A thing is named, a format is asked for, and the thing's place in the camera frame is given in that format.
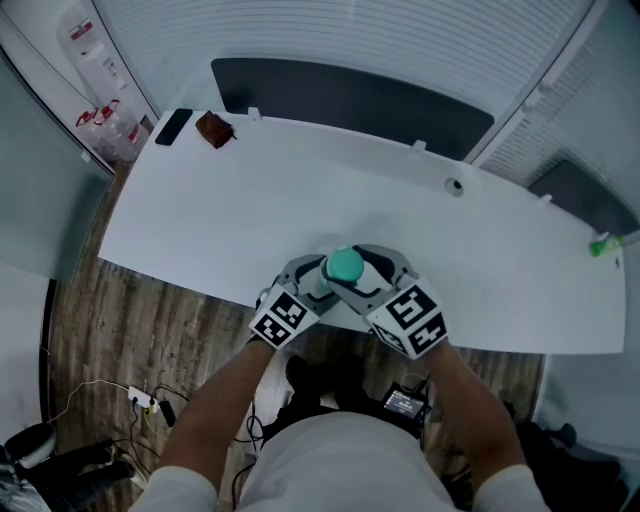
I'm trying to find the green plastic bottle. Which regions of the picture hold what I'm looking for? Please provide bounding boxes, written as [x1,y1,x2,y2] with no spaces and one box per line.
[588,232,626,259]

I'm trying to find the narrow white window blinds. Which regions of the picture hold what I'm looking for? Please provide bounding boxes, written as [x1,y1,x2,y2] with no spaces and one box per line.
[474,0,640,201]

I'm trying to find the long dark desk partition panel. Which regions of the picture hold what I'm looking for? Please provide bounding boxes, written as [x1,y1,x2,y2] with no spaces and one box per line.
[210,57,495,161]

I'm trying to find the short dark desk partition panel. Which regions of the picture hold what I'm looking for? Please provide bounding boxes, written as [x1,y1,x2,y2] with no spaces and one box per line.
[528,159,640,239]

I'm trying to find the white water dispenser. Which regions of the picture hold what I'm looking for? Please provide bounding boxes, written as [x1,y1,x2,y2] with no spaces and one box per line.
[74,42,159,129]

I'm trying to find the frosted glass door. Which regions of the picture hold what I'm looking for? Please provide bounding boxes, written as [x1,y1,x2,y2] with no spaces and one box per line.
[0,49,115,281]

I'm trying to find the person's dark trouser legs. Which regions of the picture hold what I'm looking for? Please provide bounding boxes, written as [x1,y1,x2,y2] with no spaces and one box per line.
[272,352,386,441]

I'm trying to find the person's white shirt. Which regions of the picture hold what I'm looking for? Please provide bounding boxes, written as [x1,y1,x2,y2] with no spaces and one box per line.
[129,414,551,512]

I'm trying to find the wide white window blinds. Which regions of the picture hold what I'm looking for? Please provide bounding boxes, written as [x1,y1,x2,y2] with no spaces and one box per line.
[92,0,596,161]

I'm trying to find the teal bottle cap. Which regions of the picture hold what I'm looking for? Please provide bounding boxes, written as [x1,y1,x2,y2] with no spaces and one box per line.
[325,246,366,286]

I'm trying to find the person's left forearm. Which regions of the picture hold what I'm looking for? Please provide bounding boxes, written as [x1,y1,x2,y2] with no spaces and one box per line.
[159,339,276,486]

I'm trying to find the white power cable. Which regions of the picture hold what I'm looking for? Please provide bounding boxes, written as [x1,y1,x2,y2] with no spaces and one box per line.
[47,378,132,426]

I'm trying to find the white power strip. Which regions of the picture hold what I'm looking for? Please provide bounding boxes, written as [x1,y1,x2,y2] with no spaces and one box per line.
[128,385,160,414]

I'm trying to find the black office chair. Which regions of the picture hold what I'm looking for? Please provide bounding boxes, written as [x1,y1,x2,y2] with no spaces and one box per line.
[502,402,631,512]

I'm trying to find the black box with lit screen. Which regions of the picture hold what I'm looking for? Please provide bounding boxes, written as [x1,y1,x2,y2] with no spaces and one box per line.
[382,382,431,436]

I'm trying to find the clear dispenser bottle red label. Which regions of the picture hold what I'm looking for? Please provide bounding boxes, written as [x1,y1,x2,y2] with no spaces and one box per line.
[57,4,104,56]

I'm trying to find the black smartphone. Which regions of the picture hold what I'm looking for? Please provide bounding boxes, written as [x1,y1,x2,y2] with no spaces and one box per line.
[154,108,194,147]

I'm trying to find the brown leather pouch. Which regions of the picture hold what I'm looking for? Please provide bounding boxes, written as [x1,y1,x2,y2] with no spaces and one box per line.
[194,110,237,150]

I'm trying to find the person's right forearm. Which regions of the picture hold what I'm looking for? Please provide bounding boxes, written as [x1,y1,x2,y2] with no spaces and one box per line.
[424,344,529,489]

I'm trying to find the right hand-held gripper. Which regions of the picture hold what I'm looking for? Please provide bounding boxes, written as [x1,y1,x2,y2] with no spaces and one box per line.
[327,242,448,360]

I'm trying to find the clear water jug red handle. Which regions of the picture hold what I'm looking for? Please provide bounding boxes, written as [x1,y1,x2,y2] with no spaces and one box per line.
[75,107,114,161]
[94,98,146,161]

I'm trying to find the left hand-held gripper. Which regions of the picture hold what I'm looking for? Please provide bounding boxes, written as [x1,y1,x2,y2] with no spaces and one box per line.
[248,253,342,350]

